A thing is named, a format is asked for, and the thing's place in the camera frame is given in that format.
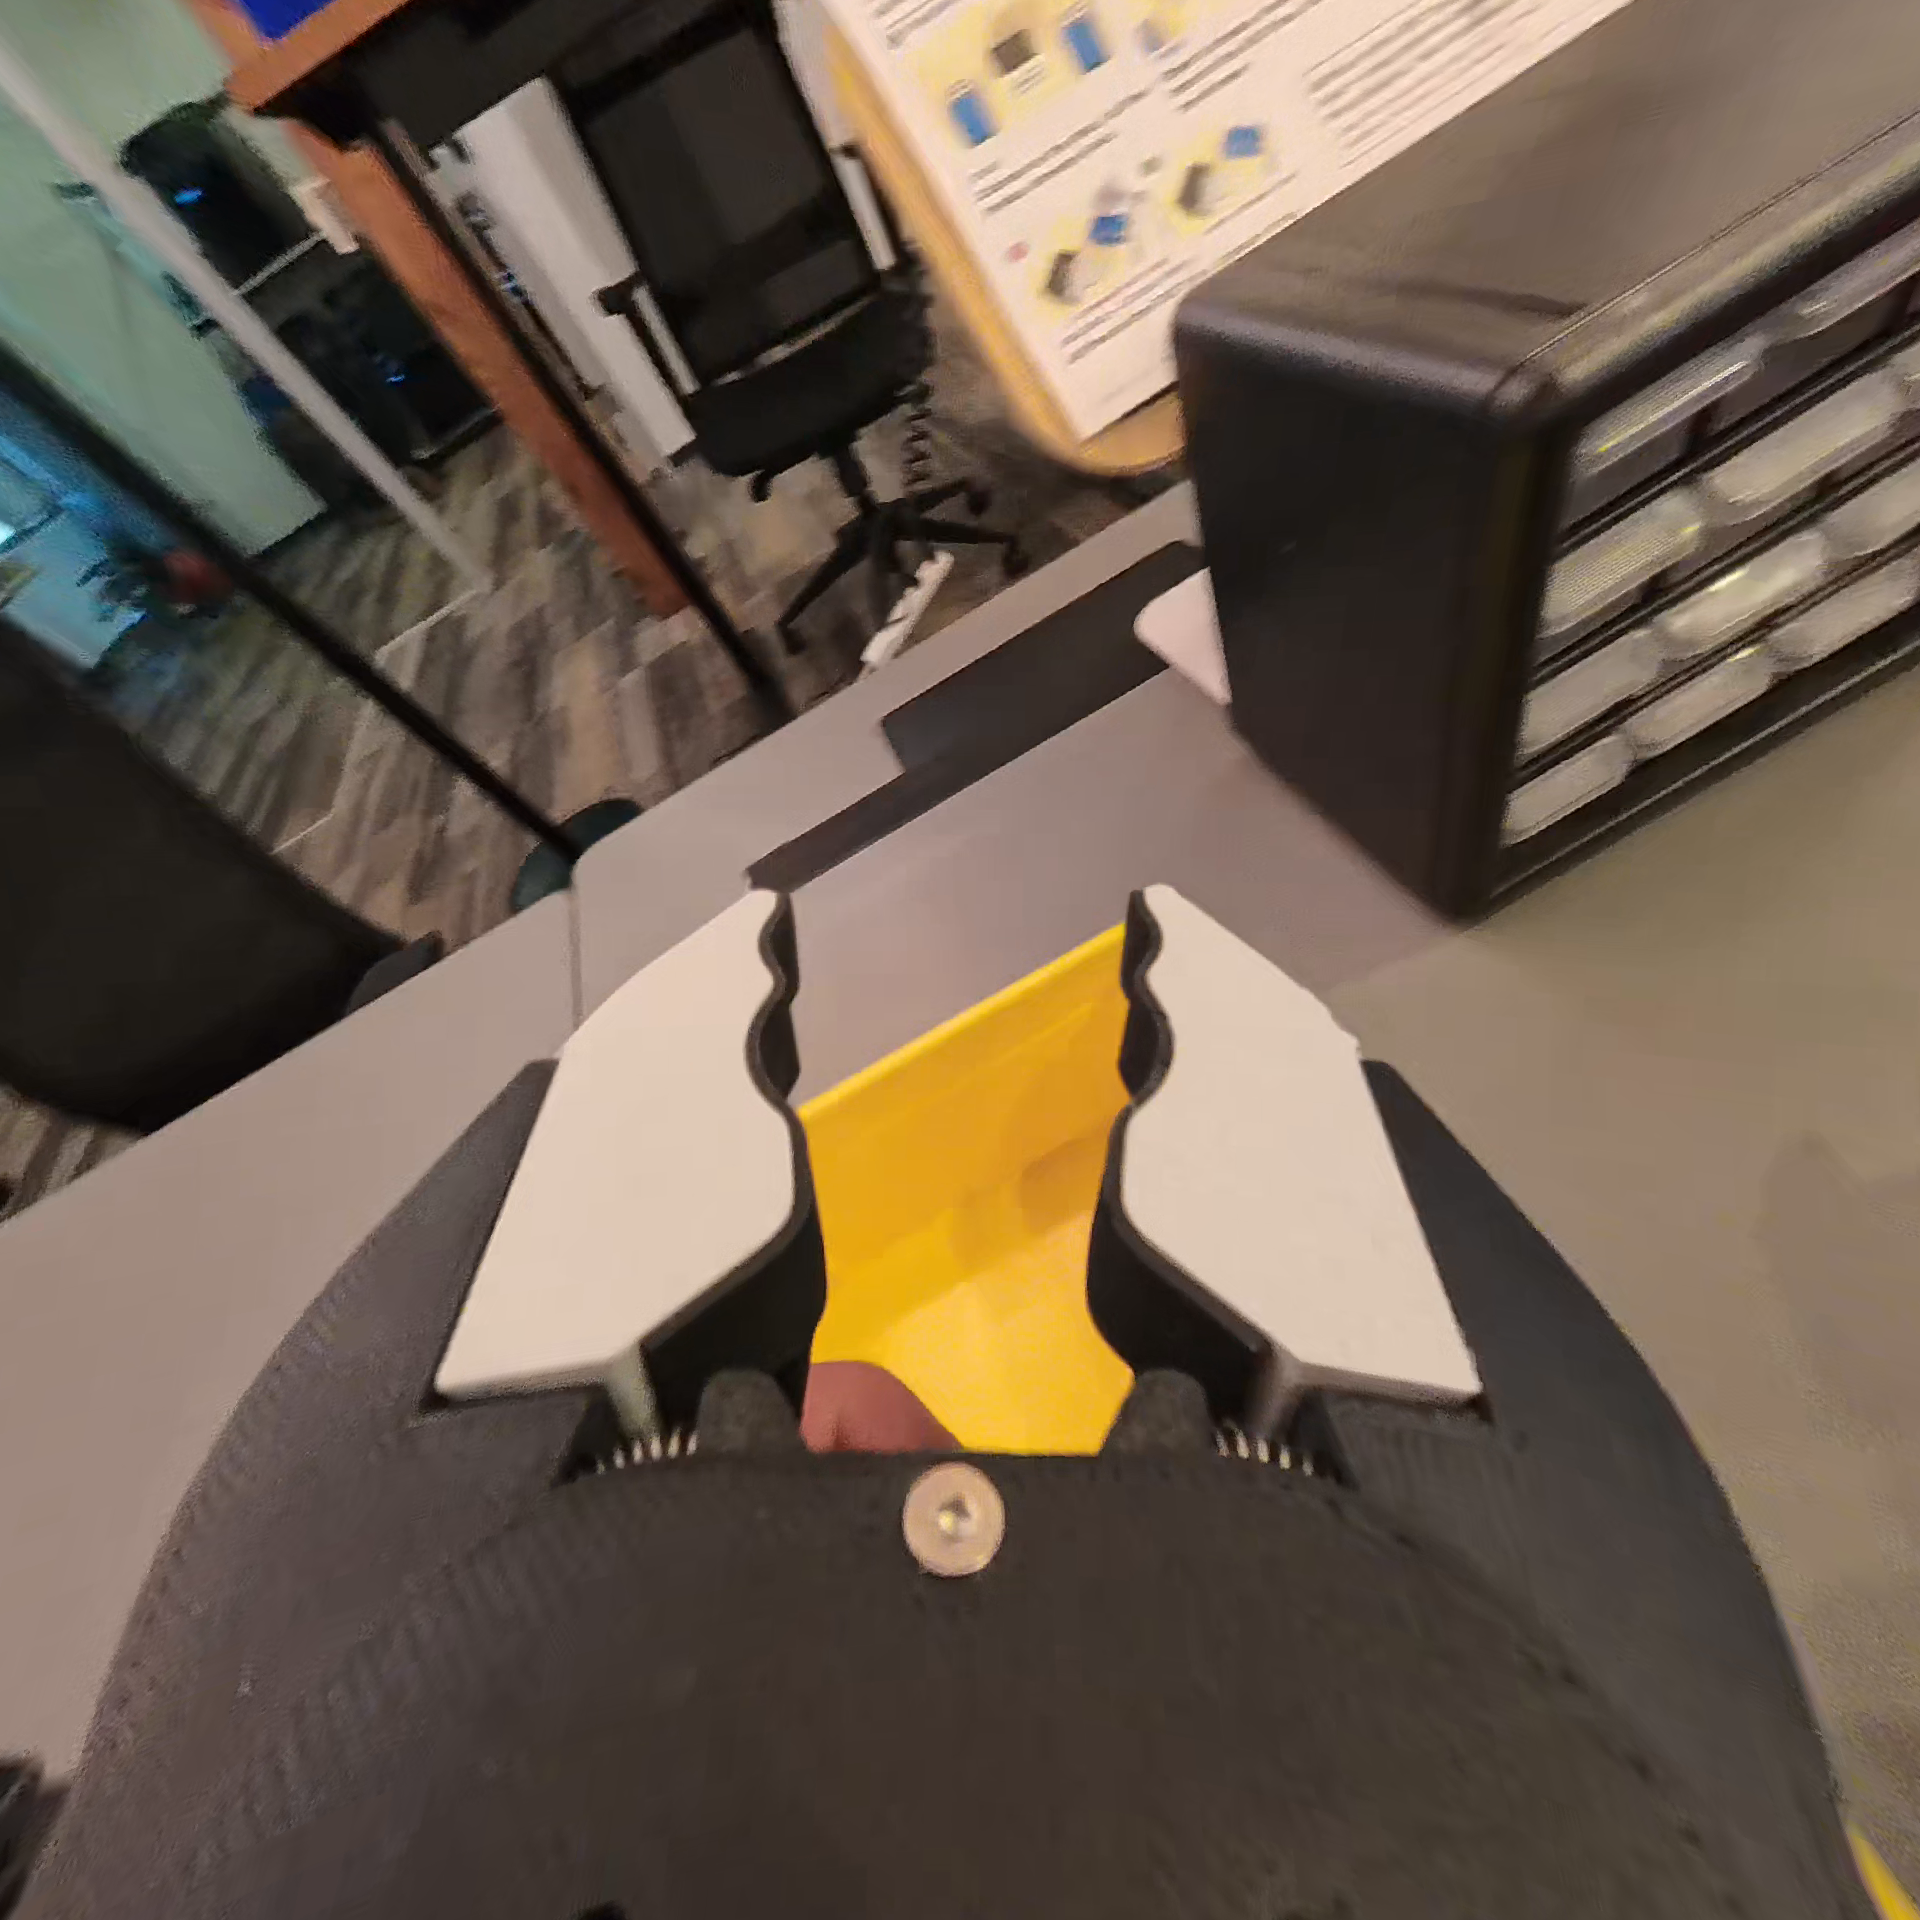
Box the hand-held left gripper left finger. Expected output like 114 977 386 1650
434 887 831 1432

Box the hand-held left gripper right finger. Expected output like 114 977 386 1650
1088 884 1488 1432

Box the yellow plastic bin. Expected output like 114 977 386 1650
795 922 1136 1457

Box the black drawer cabinet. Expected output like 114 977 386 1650
1176 89 1920 922

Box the row of clear cabinet drawers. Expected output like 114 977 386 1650
1499 225 1920 845

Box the dark padded chair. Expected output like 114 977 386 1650
0 621 446 1137

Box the white paper sheet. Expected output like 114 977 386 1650
1134 569 1232 707

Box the white power strip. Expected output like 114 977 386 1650
858 551 955 665

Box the light wooden round board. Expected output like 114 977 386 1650
831 27 1191 483

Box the black office chair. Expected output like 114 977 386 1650
552 0 1039 649

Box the white printed poster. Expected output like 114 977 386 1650
826 0 1637 437

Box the black table cable cover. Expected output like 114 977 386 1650
749 540 1209 893

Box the wooden desk with black frame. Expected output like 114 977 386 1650
189 0 798 722

